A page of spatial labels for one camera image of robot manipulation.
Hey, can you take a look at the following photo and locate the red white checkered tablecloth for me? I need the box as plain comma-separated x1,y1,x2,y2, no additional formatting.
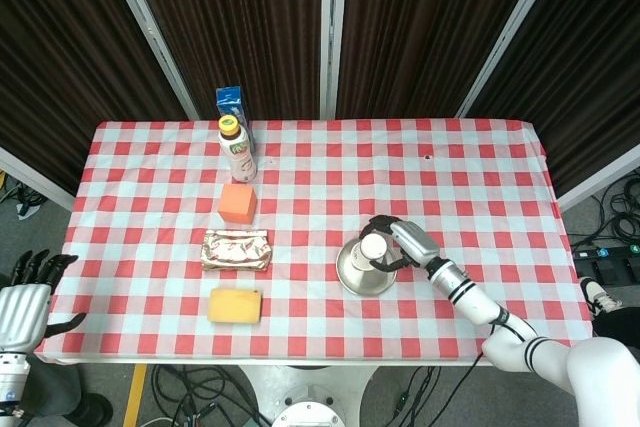
37,118,594,366

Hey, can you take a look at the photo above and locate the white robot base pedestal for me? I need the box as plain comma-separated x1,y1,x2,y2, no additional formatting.
235,364,382,427

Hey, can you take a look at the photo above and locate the black floor cable bundle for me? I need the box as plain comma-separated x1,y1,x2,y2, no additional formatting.
149,364,274,427
0,171,49,221
569,179,640,248

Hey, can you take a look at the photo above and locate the round silver metal plate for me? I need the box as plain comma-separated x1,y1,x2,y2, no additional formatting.
335,238,399,297

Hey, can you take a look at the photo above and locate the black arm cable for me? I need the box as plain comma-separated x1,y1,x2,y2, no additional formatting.
442,351,487,427

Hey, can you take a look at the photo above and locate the dark folding screen panel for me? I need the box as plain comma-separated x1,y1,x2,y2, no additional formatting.
454,0,640,211
0,0,201,211
322,0,569,121
99,0,336,121

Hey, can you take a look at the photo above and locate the gold foil snack packet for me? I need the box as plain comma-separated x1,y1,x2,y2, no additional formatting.
200,229,274,273

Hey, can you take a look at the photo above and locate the blue white drink carton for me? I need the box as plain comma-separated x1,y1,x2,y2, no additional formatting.
215,87,256,153

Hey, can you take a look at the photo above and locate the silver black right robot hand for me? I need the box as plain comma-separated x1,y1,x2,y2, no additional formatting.
360,215,441,273

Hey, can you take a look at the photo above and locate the orange cube block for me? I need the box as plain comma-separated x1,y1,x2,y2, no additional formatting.
218,183,258,224

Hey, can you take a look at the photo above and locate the black power strip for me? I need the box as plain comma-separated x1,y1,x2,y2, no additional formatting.
572,242,640,262

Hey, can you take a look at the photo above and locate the white sneaker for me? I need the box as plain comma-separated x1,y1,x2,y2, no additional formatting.
579,276,624,318

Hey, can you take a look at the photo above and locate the white paper cup blue stripe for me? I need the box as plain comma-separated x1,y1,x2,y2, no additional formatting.
349,233,389,272

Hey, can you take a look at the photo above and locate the white table frame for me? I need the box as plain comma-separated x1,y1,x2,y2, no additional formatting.
49,357,489,368

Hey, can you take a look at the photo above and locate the yogurt drink bottle yellow cap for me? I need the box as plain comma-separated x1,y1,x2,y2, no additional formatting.
217,115,258,183

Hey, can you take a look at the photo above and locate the black shoe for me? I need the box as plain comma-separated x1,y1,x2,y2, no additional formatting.
64,393,115,427

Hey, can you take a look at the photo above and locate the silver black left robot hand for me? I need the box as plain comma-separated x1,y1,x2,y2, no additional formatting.
0,249,87,354

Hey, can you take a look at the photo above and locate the yellow sponge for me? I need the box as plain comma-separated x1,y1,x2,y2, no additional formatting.
207,287,264,325

